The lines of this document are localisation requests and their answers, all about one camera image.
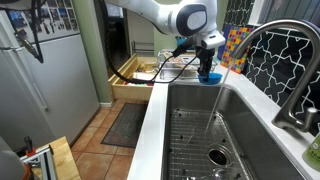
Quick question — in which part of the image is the red clamp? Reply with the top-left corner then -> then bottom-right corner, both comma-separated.
23,135 -> 37,158

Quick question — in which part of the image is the wire sink grid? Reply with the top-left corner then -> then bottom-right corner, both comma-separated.
168,109 -> 254,180

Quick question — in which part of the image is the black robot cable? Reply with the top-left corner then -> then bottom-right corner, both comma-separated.
98,0 -> 202,85

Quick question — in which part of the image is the patterned floor rug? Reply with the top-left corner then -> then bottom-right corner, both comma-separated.
100,102 -> 149,149

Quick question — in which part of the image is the colourful checkered cutting board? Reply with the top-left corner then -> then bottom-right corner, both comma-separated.
220,26 -> 254,75

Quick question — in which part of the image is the blue cutting board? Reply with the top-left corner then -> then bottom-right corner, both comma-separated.
217,23 -> 234,61

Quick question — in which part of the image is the fridge photo collage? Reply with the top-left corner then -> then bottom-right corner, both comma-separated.
6,0 -> 80,43

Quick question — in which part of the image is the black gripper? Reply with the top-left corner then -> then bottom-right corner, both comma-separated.
194,46 -> 216,83

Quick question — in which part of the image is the metal spoon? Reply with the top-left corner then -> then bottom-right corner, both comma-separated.
186,167 -> 232,180

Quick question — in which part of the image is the short green soap bottle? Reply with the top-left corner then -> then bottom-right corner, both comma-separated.
302,131 -> 320,173

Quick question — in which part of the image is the white framed window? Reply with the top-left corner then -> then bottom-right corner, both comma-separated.
248,0 -> 320,28

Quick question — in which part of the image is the open wooden drawer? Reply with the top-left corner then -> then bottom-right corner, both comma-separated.
108,53 -> 161,103

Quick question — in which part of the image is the metal wire dish rack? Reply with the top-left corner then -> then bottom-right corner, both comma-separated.
157,49 -> 218,82

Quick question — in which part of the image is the curved steel faucet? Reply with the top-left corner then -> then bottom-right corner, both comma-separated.
229,18 -> 320,133

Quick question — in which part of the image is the aluminium extrusion frame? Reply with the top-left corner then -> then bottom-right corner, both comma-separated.
19,144 -> 58,180

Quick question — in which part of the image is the wooden cart top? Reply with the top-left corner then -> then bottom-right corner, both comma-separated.
31,135 -> 82,180

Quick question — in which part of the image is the black wire shelf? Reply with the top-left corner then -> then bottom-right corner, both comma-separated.
130,40 -> 155,57

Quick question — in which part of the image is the stainless steel sink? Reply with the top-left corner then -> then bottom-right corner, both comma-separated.
162,82 -> 306,180

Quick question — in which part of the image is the grey refrigerator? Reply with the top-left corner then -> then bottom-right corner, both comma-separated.
0,0 -> 102,151

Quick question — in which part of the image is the blue plastic bowl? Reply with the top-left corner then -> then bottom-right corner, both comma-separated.
197,72 -> 223,86

